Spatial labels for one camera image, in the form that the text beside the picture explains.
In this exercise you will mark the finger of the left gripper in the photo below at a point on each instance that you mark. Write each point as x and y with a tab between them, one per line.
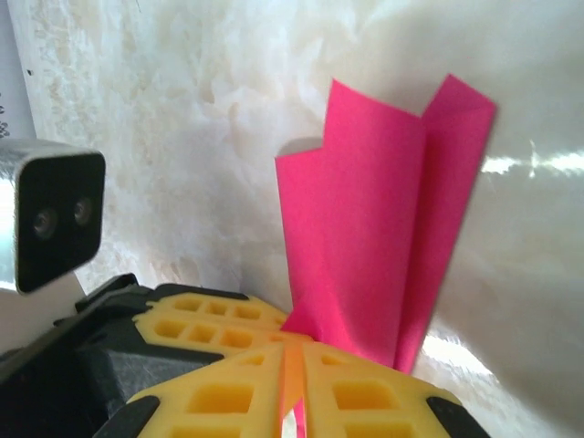
182	344
269	315

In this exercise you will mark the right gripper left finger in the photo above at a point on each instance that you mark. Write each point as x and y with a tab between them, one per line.
182	401

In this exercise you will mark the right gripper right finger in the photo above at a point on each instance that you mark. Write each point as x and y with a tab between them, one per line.
410	410

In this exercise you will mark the pink square paper sheet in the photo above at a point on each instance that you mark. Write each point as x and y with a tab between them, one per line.
374	219

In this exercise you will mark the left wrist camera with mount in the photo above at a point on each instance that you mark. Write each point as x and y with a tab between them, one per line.
59	219

